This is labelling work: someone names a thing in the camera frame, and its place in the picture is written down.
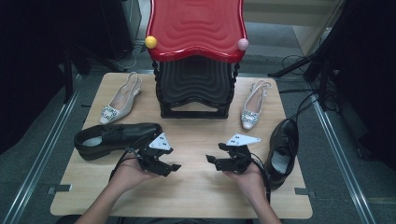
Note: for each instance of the yellow ball knob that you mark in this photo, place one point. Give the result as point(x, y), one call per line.
point(151, 42)

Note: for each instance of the person's left hand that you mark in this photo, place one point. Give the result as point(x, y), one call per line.
point(130, 175)

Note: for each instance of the black leather shoe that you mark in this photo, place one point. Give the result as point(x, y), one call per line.
point(124, 137)
point(283, 140)

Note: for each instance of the black tripod stand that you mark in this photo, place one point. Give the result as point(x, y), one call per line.
point(292, 66)

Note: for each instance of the black metal stand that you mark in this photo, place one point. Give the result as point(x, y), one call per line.
point(68, 74)

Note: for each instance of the dark cabinet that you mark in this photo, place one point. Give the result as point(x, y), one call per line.
point(121, 28)

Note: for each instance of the red and black shoe rack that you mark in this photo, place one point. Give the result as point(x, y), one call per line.
point(196, 31)

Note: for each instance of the metal floor rail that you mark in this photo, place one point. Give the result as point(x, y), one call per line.
point(342, 158)
point(46, 146)

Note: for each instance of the grey table bracket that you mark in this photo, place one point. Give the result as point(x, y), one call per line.
point(305, 192)
point(60, 188)

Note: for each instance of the pink ball knob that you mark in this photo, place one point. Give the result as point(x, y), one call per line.
point(243, 44)

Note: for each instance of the person's right hand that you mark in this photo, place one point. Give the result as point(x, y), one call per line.
point(252, 183)

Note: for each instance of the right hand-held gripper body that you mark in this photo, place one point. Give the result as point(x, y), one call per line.
point(239, 158)

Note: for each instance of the white jewelled slingback heel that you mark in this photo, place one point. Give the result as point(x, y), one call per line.
point(121, 102)
point(253, 109)

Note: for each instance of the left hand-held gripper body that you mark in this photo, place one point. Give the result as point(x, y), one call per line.
point(157, 143)

